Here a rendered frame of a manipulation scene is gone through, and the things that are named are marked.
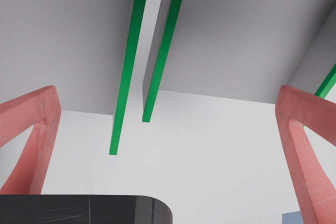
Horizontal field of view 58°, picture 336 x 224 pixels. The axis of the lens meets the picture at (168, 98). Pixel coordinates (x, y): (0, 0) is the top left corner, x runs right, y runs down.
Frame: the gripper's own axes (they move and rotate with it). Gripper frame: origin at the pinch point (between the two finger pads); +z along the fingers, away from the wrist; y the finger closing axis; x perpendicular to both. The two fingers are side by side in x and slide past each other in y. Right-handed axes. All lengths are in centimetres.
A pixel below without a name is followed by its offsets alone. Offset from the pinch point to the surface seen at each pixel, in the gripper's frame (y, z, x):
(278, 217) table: -15.3, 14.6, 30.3
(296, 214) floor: -58, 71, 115
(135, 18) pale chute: 1.7, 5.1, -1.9
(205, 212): -4.9, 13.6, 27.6
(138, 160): 3.7, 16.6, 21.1
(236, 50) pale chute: -5.5, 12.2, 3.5
